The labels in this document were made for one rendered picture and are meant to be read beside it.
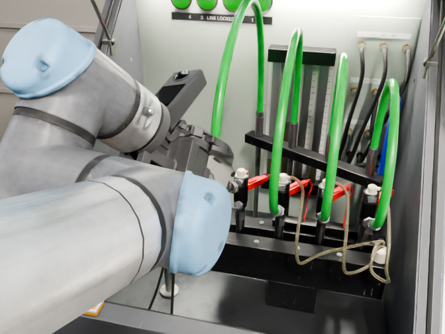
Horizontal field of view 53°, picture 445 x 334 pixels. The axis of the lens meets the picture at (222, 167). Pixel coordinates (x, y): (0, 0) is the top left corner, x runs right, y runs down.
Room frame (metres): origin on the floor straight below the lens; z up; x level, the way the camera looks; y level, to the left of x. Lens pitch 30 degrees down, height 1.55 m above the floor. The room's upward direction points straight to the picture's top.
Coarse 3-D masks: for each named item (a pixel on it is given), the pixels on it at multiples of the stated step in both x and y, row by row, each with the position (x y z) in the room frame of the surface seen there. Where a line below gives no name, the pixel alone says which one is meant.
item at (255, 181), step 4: (256, 176) 0.76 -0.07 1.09; (260, 176) 0.77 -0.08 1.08; (264, 176) 0.77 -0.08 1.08; (248, 180) 0.74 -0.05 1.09; (252, 180) 0.74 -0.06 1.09; (256, 180) 0.75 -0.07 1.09; (260, 180) 0.75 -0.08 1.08; (264, 180) 0.76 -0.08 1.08; (248, 184) 0.73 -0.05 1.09; (252, 184) 0.74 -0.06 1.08; (256, 184) 0.75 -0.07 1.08; (260, 184) 0.75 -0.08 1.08; (248, 188) 0.73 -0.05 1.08; (252, 188) 0.74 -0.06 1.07
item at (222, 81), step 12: (252, 0) 0.77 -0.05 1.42; (240, 12) 0.70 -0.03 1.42; (240, 24) 0.68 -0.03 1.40; (228, 36) 0.65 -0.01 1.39; (228, 48) 0.63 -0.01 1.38; (228, 60) 0.62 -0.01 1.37; (228, 72) 0.61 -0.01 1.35; (216, 96) 0.58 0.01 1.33; (216, 108) 0.57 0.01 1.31; (216, 120) 0.57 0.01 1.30; (216, 132) 0.56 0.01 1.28
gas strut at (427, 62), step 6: (444, 18) 0.75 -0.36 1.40; (444, 24) 0.75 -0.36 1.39; (438, 36) 0.76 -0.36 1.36; (438, 42) 0.76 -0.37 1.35; (432, 48) 0.77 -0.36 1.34; (432, 54) 0.77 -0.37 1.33; (426, 60) 0.78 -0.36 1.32; (432, 60) 0.79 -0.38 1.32; (426, 66) 0.78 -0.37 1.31; (432, 66) 0.78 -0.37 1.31
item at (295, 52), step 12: (300, 36) 0.79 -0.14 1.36; (288, 48) 0.69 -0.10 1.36; (300, 48) 0.82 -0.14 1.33; (288, 60) 0.66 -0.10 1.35; (300, 60) 0.84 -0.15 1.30; (288, 72) 0.64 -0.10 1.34; (300, 72) 0.85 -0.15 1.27; (288, 84) 0.63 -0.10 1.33; (300, 84) 0.86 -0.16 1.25; (288, 96) 0.61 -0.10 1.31; (276, 120) 0.59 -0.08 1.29; (276, 132) 0.58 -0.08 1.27; (276, 144) 0.57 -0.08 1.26; (288, 144) 0.86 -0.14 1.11; (276, 156) 0.56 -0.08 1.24; (276, 168) 0.56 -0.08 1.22; (276, 180) 0.56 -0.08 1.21; (276, 192) 0.56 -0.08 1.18; (276, 204) 0.56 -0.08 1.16
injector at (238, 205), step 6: (246, 180) 0.72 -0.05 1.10; (240, 186) 0.72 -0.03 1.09; (246, 186) 0.72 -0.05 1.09; (240, 192) 0.72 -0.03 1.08; (246, 192) 0.72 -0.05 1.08; (234, 198) 0.72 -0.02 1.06; (240, 198) 0.72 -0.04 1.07; (246, 198) 0.72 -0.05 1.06; (234, 204) 0.70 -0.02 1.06; (240, 204) 0.70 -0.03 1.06; (246, 204) 0.73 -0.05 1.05; (240, 210) 0.72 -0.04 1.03; (240, 216) 0.72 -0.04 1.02; (240, 222) 0.72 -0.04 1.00; (240, 228) 0.72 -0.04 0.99
